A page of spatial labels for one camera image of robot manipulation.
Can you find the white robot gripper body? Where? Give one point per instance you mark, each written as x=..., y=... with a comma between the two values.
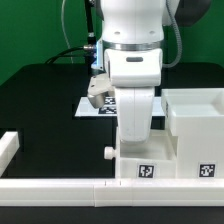
x=134, y=76

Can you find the large white drawer cabinet box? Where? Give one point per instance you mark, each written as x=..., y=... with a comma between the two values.
x=195, y=121

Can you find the small white drawer with knob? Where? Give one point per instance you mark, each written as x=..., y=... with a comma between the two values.
x=153, y=159

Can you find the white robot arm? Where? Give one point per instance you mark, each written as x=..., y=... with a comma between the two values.
x=132, y=36

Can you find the white sheet with fiducial markers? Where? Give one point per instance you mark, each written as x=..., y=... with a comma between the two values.
x=85, y=109

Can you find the black vertical pole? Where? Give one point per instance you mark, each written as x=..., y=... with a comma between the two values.
x=91, y=38

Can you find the white left barrier block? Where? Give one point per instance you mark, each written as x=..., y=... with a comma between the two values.
x=9, y=144

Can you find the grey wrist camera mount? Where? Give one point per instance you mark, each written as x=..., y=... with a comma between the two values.
x=99, y=87

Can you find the white front barrier rail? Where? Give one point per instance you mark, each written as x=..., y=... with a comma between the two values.
x=111, y=192

